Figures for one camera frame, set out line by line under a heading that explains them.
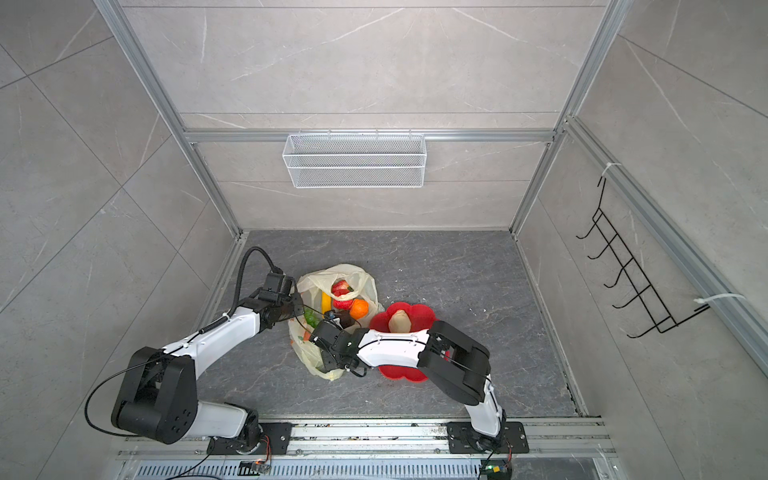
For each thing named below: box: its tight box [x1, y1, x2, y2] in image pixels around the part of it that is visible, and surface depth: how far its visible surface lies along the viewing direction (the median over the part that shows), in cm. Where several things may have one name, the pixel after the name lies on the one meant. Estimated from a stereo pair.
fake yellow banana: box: [321, 291, 333, 315], surface depth 99 cm
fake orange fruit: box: [349, 298, 369, 320], surface depth 94 cm
